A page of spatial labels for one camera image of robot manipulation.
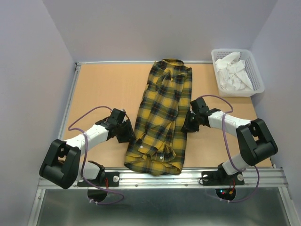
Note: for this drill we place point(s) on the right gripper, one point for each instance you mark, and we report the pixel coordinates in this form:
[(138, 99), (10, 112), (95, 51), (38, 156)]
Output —
[(186, 126)]

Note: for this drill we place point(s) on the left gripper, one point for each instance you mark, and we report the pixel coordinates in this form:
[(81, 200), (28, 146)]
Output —
[(129, 133)]

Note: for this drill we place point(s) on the yellow plaid long sleeve shirt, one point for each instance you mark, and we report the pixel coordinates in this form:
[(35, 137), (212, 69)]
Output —
[(159, 147)]

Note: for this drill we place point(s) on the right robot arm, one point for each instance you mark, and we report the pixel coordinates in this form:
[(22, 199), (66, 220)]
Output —
[(255, 140)]

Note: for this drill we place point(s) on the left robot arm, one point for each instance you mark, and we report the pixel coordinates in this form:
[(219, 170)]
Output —
[(62, 165)]

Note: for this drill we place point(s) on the white shirt in basket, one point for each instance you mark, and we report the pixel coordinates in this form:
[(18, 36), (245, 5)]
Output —
[(231, 73)]

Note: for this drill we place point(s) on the white plastic laundry basket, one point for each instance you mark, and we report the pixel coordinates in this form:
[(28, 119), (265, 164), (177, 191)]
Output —
[(250, 67)]

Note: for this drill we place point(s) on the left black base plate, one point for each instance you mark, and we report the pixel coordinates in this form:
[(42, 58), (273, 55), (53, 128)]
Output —
[(107, 179)]

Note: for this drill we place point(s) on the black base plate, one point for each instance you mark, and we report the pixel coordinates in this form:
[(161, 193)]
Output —
[(221, 178), (107, 179)]

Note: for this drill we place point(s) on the aluminium mounting rail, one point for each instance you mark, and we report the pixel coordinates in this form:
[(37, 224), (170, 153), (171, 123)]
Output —
[(269, 177)]

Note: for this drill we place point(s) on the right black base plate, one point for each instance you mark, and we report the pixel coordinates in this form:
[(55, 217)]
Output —
[(221, 178)]

